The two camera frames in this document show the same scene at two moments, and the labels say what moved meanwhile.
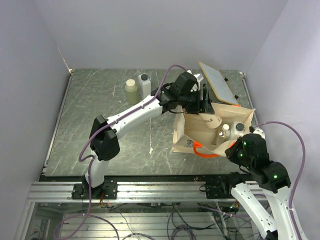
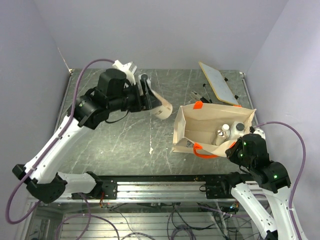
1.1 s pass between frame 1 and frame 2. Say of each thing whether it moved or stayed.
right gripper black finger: stayed
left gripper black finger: moved
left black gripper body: moved
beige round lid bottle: moved
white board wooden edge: stayed
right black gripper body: stayed
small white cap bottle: stayed
